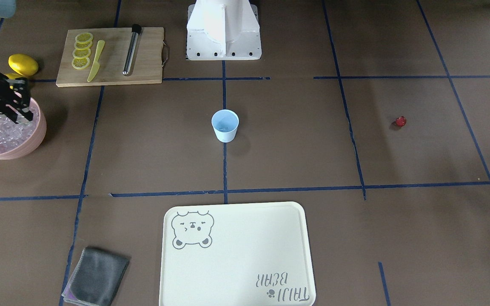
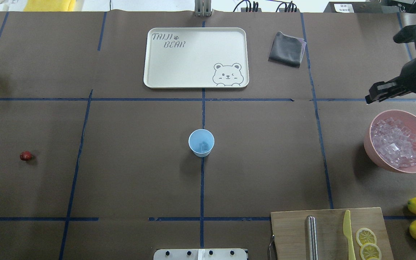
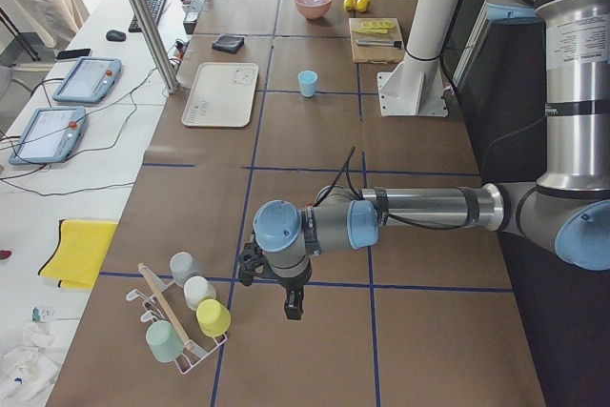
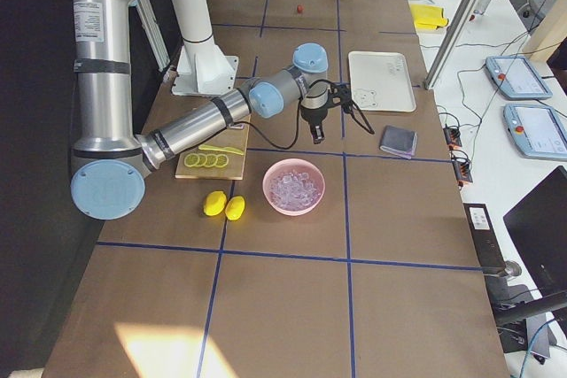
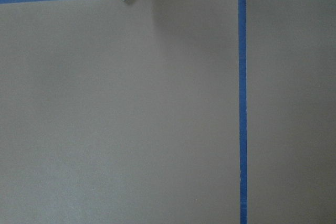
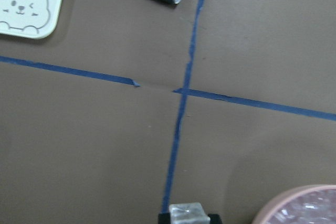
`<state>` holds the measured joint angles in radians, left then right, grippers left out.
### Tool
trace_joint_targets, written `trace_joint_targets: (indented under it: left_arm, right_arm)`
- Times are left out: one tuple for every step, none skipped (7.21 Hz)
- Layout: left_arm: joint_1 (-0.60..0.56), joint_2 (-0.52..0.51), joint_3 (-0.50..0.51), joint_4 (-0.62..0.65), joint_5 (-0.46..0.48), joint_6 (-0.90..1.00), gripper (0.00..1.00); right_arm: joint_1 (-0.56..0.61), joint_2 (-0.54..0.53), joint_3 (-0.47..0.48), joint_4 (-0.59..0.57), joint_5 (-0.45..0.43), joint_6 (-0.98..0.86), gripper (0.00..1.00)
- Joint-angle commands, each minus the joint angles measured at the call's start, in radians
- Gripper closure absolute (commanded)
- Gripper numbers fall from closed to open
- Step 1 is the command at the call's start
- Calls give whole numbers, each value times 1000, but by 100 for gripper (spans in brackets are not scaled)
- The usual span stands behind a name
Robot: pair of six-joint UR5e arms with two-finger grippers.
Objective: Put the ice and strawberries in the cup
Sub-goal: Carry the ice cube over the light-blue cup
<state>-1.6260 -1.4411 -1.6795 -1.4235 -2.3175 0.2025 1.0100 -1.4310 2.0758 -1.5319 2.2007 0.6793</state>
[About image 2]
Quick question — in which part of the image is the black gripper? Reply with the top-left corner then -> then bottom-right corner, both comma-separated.
365,58 -> 416,105

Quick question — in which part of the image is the clear ice cube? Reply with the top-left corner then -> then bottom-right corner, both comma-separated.
200,143 -> 211,153

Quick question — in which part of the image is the red strawberry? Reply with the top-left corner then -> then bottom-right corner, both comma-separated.
19,150 -> 33,161

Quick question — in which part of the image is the pile of clear ice cubes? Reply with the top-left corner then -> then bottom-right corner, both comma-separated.
370,117 -> 416,169

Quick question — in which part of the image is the light blue plastic cup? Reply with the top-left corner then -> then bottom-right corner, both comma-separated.
188,129 -> 215,158

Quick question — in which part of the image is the pink bowl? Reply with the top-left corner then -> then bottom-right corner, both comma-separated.
363,110 -> 416,173

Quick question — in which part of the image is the folded grey cloth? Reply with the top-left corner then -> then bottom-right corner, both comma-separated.
269,31 -> 307,68

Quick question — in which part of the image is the yellow plastic knife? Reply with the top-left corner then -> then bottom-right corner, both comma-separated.
342,209 -> 356,260

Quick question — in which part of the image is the lemon slice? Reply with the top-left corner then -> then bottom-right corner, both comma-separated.
355,227 -> 377,247
359,243 -> 382,260

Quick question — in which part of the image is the steel muddler black tip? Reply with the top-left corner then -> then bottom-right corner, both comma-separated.
306,215 -> 318,260

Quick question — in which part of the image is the wooden cutting board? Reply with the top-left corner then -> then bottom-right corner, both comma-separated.
270,207 -> 394,260

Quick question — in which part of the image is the cream bear tray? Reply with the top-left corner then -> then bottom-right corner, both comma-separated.
143,27 -> 250,89

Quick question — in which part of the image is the yellow cloth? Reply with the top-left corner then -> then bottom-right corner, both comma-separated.
23,0 -> 76,12

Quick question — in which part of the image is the aluminium frame post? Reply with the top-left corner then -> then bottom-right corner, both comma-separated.
194,0 -> 212,17

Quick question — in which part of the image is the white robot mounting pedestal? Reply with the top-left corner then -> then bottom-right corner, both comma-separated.
153,248 -> 249,260

